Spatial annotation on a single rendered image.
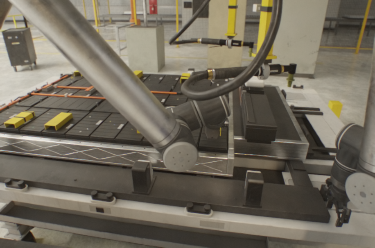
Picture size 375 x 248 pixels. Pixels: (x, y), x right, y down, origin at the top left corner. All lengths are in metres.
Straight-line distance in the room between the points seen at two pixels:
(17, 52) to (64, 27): 6.62
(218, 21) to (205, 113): 4.97
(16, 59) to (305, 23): 6.69
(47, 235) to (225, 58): 4.81
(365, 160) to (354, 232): 0.54
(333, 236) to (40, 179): 1.31
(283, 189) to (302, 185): 0.10
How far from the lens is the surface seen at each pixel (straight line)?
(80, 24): 0.64
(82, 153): 1.39
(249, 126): 1.25
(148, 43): 5.87
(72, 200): 1.29
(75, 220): 1.85
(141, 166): 1.09
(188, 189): 1.17
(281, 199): 1.20
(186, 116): 0.86
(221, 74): 1.07
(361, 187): 0.77
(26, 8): 0.65
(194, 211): 1.10
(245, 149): 1.37
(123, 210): 1.20
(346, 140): 0.96
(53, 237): 2.34
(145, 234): 1.67
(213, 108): 0.87
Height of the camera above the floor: 1.67
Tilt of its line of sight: 24 degrees down
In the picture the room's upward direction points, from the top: straight up
